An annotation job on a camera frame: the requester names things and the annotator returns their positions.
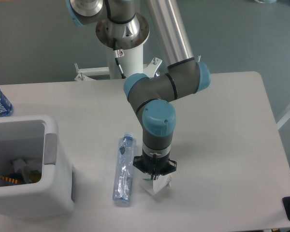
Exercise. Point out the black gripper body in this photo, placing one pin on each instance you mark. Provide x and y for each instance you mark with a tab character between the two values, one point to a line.
155	160

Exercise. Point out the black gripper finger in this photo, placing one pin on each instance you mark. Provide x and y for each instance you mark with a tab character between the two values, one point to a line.
144	164
164	167

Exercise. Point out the white paper wrapper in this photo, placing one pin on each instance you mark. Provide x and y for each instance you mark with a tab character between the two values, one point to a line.
154	186

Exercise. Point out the crushed clear plastic bottle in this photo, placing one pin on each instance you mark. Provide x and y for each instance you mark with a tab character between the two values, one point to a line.
124	174

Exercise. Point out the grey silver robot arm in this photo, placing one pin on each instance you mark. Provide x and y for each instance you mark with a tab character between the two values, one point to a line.
121	28

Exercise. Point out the white plastic trash can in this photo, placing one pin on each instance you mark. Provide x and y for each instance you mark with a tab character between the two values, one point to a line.
35	137

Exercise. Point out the trash inside the can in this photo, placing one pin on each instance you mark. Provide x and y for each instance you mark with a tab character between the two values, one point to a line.
26	171

